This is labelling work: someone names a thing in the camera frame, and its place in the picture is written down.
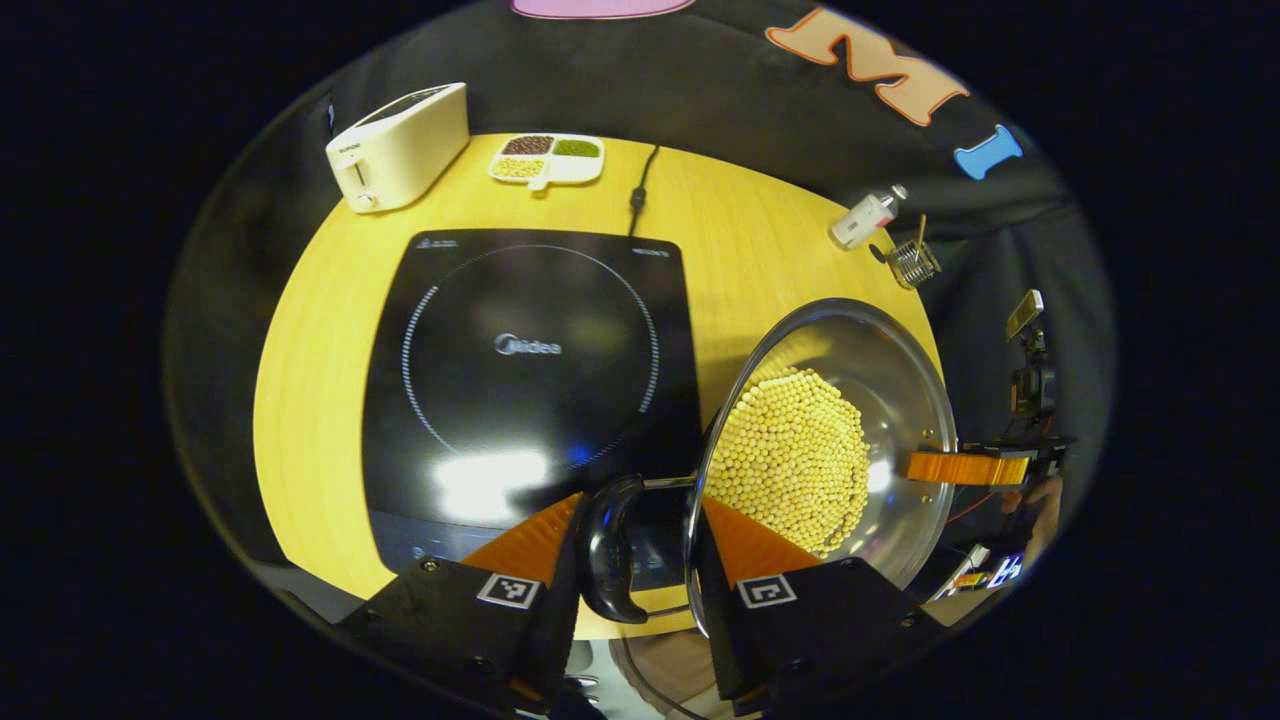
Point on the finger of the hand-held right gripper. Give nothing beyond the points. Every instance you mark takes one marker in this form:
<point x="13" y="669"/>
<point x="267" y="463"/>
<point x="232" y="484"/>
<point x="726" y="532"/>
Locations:
<point x="965" y="467"/>

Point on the small black round disc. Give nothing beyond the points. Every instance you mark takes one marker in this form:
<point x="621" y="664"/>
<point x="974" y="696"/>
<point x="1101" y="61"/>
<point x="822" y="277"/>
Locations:
<point x="877" y="253"/>

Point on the small clear bottle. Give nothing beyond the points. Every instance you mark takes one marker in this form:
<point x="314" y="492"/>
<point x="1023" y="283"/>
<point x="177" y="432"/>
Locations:
<point x="860" y="220"/>

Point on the glass cup with stick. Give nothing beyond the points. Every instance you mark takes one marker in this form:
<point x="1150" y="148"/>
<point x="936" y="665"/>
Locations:
<point x="912" y="265"/>

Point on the white toaster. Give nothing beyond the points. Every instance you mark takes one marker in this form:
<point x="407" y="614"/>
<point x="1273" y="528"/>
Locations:
<point x="400" y="150"/>

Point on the pile of yellow beans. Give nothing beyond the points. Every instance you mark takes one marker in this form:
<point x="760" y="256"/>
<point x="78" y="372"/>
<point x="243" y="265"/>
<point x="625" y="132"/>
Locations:
<point x="790" y="460"/>

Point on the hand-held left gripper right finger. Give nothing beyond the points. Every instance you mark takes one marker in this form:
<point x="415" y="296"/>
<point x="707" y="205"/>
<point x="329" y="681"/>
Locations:
<point x="722" y="640"/>

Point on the white divided dish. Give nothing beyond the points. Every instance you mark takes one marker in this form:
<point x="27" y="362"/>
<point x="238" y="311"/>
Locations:
<point x="548" y="178"/>

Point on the black backdrop cloth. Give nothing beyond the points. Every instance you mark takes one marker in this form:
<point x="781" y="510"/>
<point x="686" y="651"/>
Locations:
<point x="700" y="80"/>

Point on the black induction cooktop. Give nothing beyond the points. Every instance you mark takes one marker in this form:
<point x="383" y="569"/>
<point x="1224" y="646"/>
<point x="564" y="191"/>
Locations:
<point x="530" y="400"/>

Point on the white labelled object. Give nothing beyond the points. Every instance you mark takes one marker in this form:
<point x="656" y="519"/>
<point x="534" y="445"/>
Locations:
<point x="975" y="575"/>

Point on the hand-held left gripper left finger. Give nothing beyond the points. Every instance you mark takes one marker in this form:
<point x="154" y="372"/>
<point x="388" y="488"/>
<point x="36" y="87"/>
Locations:
<point x="562" y="620"/>

